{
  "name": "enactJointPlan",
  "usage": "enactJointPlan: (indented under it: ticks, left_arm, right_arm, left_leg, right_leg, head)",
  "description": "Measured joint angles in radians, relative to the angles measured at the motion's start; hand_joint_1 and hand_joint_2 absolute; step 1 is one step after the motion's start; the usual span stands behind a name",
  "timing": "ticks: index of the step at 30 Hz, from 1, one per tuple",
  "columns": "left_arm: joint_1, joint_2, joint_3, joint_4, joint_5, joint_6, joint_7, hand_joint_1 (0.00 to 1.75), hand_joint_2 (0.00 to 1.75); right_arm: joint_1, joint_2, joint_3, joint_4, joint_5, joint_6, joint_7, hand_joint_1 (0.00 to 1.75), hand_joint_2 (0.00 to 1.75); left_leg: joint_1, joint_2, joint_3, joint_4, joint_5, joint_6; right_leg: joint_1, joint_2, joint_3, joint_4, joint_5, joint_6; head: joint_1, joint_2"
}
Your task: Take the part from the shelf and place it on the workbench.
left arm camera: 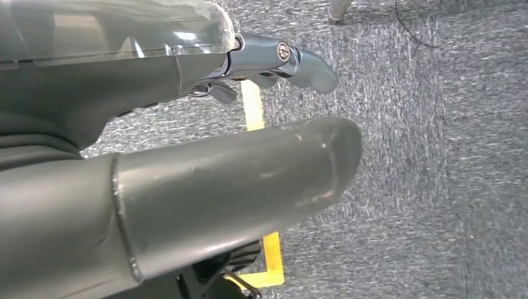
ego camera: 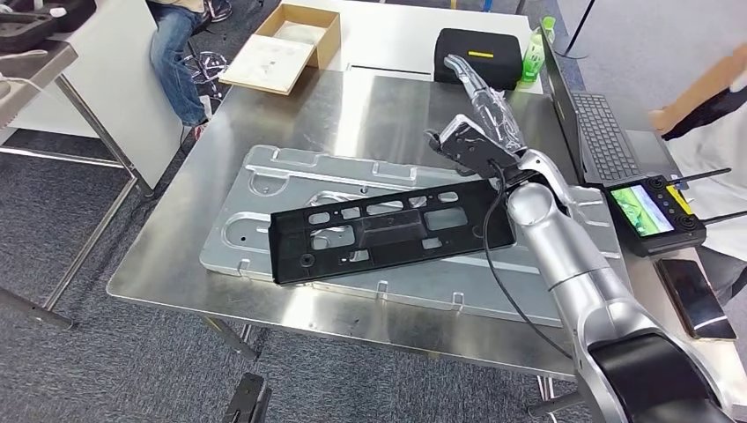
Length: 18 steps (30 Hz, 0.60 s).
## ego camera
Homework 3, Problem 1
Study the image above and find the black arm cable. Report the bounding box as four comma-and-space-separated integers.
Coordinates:
482, 160, 576, 360

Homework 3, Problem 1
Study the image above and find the open cardboard box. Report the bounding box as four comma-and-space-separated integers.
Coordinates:
255, 3, 342, 70

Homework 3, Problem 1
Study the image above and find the white flat box lid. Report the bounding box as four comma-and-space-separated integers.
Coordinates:
218, 33, 316, 96

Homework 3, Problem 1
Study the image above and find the black controller with antennas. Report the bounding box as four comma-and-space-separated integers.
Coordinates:
603, 167, 747, 258

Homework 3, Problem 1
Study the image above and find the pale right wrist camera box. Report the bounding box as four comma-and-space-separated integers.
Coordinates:
437, 114, 488, 147

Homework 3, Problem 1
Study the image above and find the person's hand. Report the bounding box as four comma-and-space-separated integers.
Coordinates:
647, 107, 678, 136

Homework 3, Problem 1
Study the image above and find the black foam-lined case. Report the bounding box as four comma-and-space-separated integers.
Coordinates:
0, 0, 98, 54

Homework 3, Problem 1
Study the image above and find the stainless steel workbench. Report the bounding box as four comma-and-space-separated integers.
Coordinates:
107, 70, 747, 419

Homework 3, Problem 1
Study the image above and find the thin black rod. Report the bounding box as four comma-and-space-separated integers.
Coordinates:
554, 0, 597, 61

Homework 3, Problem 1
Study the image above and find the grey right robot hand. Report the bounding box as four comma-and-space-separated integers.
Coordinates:
442, 53, 529, 154

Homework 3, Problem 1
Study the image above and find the green drink bottle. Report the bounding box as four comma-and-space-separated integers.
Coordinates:
521, 15, 557, 85

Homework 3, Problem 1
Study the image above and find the stamped silver metal panel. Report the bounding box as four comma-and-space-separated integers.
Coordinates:
199, 145, 628, 328

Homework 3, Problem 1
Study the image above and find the white cabinet panel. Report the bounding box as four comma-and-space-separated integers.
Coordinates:
0, 0, 185, 191

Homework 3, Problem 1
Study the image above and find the black zip case yellow label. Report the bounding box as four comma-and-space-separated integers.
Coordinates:
433, 27, 524, 92

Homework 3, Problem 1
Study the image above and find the grey laptop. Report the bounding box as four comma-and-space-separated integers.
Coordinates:
538, 22, 684, 189

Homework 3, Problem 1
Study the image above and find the person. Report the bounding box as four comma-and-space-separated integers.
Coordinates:
145, 0, 211, 141
647, 43, 747, 305

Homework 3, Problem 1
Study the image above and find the white table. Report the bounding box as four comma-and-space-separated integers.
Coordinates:
281, 0, 544, 94

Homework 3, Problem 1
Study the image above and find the steel side table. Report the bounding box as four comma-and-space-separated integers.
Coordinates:
0, 41, 154, 331

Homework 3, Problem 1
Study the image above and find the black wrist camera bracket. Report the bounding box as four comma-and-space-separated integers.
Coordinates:
427, 128, 529, 185

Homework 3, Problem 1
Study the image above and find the chrome stool base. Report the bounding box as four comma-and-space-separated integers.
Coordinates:
183, 49, 229, 85

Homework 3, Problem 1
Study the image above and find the black smartphone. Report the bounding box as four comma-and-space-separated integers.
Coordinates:
655, 257, 738, 342

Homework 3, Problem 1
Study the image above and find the long black plastic bracket part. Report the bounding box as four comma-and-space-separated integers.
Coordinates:
268, 177, 518, 287

